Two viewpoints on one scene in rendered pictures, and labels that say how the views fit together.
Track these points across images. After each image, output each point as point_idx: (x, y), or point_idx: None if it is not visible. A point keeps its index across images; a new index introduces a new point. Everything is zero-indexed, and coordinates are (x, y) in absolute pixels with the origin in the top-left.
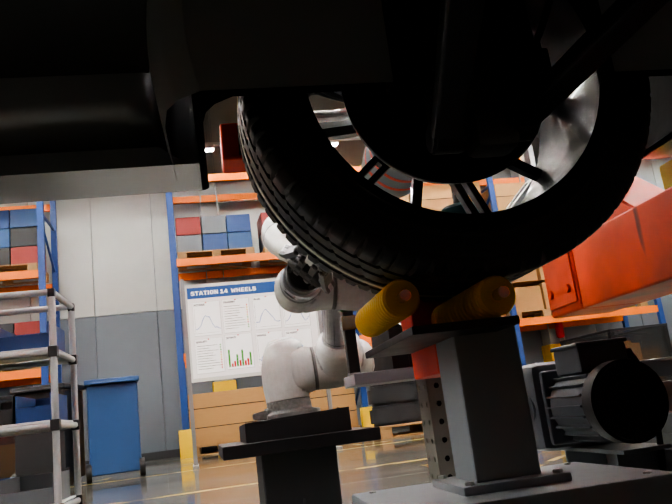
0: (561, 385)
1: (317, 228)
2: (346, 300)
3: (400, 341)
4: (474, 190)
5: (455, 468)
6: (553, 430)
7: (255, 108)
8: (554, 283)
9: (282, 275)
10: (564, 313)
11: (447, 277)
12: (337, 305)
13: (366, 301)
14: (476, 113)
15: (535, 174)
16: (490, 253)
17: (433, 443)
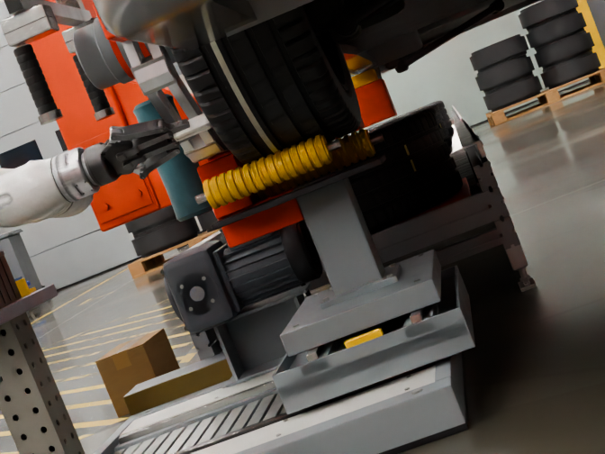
0: (247, 254)
1: (311, 86)
2: (77, 202)
3: (344, 178)
4: None
5: (336, 287)
6: (237, 298)
7: None
8: (109, 194)
9: (79, 166)
10: (125, 222)
11: (351, 129)
12: (69, 208)
13: (85, 203)
14: (350, 9)
15: None
16: (356, 113)
17: (31, 392)
